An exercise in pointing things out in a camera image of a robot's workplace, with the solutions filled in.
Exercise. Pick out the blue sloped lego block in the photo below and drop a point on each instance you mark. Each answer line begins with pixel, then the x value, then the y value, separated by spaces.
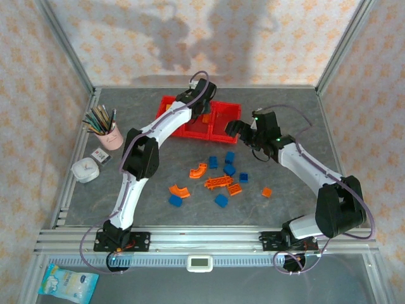
pixel 230 170

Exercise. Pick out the small blue lego brick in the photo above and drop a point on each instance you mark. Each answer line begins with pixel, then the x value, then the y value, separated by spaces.
pixel 243 177

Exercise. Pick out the orange long lego plate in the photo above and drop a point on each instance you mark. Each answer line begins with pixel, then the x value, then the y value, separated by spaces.
pixel 220 183

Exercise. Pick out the small orange lego brick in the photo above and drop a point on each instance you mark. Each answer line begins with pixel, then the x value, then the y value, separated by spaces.
pixel 266 192

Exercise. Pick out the orange curved lego piece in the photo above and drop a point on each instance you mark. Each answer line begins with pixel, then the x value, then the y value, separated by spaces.
pixel 194 173
pixel 180 191

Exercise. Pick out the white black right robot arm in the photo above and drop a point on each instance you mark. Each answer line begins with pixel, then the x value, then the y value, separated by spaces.
pixel 300 164

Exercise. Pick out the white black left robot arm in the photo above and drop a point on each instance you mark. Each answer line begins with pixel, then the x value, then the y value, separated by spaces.
pixel 171 122

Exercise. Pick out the blue long lego brick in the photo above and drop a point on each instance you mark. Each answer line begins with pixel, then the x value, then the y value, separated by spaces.
pixel 213 162

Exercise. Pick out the floral patterned backdrop cloth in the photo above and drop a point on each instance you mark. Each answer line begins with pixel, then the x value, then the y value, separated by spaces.
pixel 25 126
pixel 379 126
pixel 237 38

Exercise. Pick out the colored pencil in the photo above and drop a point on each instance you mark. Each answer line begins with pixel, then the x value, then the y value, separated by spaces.
pixel 95 121
pixel 92 126
pixel 93 131
pixel 105 117
pixel 98 118
pixel 113 119

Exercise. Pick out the pink pencil cup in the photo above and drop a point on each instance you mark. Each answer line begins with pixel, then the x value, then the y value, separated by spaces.
pixel 110 141

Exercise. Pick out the white red small card box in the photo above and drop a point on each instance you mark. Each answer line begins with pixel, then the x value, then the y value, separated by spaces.
pixel 101 156

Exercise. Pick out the white round lidded container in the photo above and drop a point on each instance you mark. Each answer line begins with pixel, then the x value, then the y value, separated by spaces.
pixel 84 170

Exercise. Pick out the white digital timer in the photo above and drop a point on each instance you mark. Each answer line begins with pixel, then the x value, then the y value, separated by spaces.
pixel 199 263

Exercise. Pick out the blue white snack packet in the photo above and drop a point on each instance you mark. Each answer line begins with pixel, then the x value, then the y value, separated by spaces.
pixel 68 283

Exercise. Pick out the aluminium back rail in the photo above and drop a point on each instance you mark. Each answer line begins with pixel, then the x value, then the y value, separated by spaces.
pixel 253 86

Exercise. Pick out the aluminium side rail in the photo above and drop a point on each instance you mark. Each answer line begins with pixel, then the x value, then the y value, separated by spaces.
pixel 329 122
pixel 64 199

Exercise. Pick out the wide aluminium mounting rail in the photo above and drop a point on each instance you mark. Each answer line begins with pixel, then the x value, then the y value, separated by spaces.
pixel 205 240

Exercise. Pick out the aluminium frame post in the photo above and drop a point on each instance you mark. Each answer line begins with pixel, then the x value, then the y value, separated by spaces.
pixel 343 47
pixel 70 52

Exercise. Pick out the aluminium frame leg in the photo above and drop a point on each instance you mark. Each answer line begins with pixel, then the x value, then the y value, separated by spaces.
pixel 375 278
pixel 31 278

